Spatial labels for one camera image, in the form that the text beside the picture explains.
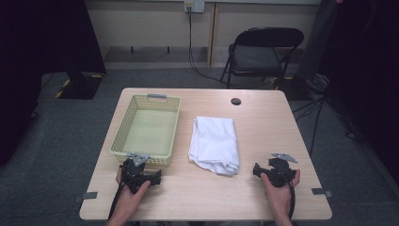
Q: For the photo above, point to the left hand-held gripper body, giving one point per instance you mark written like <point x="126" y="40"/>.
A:
<point x="133" y="171"/>

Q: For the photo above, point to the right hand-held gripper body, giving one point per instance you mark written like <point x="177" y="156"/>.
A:
<point x="279" y="172"/>

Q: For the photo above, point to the pale green perforated plastic basket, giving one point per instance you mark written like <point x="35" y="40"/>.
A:
<point x="147" y="135"/>

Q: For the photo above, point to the white cloth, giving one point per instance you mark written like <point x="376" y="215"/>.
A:
<point x="215" y="144"/>

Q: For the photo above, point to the person's right hand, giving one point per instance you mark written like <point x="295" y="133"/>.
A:
<point x="280" y="197"/>

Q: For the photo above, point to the person's left hand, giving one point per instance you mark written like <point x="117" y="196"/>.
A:
<point x="130" y="201"/>

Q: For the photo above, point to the grey tape strip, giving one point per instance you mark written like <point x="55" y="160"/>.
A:
<point x="87" y="196"/>
<point x="320" y="191"/>

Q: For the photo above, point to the black tripod stand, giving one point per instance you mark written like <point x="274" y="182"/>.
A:
<point x="316" y="122"/>

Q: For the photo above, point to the black stand base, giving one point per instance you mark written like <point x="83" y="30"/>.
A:
<point x="80" y="86"/>

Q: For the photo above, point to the black folding chair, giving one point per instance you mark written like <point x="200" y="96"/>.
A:
<point x="255" y="58"/>

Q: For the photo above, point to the dark curtain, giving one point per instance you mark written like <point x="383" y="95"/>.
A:
<point x="40" y="47"/>
<point x="367" y="62"/>

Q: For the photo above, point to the light wooden post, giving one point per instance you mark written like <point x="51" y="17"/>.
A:
<point x="212" y="34"/>

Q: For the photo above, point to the white wall outlet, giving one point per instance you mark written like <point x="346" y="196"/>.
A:
<point x="194" y="5"/>

